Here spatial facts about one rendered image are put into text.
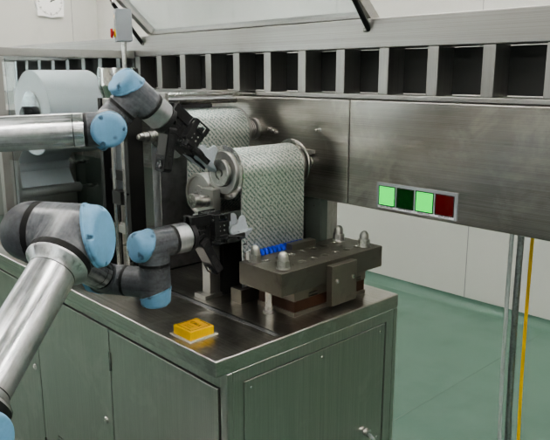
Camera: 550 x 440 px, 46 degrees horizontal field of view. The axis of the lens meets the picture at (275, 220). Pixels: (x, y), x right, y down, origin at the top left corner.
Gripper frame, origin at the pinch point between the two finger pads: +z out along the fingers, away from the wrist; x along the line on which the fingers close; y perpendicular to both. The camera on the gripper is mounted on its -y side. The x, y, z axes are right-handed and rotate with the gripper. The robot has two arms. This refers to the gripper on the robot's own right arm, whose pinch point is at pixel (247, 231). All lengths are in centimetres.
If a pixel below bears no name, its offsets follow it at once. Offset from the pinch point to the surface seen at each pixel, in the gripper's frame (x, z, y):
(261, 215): -0.2, 4.9, 3.9
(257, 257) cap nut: -8.4, -4.1, -4.6
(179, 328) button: -9.1, -29.5, -17.0
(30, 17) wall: 556, 187, 96
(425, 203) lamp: -36.4, 29.4, 9.0
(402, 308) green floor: 108, 228, -110
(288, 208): -0.2, 15.3, 4.3
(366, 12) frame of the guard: -13, 31, 58
